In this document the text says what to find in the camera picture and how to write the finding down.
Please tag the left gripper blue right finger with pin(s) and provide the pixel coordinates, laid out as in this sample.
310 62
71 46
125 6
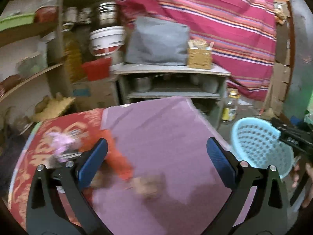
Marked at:
258 200

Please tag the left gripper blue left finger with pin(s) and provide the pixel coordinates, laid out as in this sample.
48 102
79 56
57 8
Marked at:
45 211

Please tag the pink plastic wrapper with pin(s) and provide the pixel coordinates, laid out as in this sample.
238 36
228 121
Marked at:
63 145

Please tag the orange clear plastic wrapper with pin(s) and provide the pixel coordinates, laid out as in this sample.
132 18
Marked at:
119 163

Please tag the person's right hand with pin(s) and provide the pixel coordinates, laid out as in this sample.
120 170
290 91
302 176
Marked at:
296 178

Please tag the light blue plastic basket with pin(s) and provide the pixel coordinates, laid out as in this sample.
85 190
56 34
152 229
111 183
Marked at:
256 141

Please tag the red patterned towel mat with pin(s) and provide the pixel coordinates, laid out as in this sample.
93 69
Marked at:
38 150

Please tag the oil bottle on floor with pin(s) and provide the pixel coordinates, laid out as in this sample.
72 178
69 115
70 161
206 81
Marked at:
230 105

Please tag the yellow egg carton tray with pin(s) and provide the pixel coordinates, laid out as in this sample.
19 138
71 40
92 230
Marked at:
54 109

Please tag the purple towel mat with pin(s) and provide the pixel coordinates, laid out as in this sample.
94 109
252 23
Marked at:
163 139

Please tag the cardboard box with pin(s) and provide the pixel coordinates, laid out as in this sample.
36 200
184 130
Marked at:
95 94

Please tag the wooden utensil holder box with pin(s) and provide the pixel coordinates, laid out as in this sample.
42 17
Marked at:
200 54

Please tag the striped red curtain cloth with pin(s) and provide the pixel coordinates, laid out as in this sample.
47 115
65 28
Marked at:
243 33

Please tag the clear lidded container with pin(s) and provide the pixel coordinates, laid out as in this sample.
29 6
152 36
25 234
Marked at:
31 65

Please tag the red plastic basket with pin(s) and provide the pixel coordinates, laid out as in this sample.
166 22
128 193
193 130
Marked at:
97 69

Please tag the grey low shelf cabinet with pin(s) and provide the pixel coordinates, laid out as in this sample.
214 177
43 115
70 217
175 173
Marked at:
205 88

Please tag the large oil jug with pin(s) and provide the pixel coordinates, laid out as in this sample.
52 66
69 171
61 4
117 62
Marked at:
73 54

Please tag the wooden shelf unit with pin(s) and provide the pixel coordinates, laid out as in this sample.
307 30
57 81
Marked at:
58 78

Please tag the white plastic bucket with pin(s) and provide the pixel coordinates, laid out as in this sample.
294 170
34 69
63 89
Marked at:
106 41

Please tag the grey felt cover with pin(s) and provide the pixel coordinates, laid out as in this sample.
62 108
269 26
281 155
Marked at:
158 42

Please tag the green plastic tray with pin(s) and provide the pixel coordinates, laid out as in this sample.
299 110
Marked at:
16 21

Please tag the small red mesh basket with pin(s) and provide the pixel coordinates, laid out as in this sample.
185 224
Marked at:
46 14

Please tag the steel stock pot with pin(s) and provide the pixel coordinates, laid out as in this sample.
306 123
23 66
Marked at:
106 14

